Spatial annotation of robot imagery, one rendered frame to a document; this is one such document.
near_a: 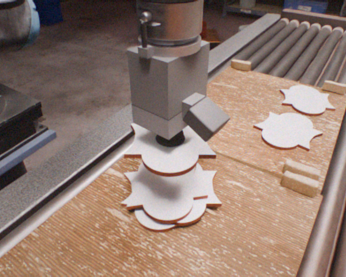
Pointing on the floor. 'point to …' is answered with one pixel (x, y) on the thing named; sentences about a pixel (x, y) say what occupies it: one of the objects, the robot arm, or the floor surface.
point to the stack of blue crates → (48, 11)
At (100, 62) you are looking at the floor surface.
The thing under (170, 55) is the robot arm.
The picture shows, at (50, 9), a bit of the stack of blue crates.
